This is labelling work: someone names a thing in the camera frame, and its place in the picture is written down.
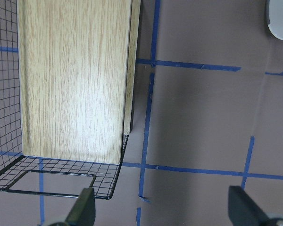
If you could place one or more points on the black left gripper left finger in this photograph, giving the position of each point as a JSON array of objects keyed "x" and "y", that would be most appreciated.
[{"x": 83, "y": 212}]

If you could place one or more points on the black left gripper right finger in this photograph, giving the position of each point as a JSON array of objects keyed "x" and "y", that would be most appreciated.
[{"x": 243, "y": 211}]

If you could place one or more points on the white toaster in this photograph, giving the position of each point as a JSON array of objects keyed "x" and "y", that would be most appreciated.
[{"x": 274, "y": 17}]

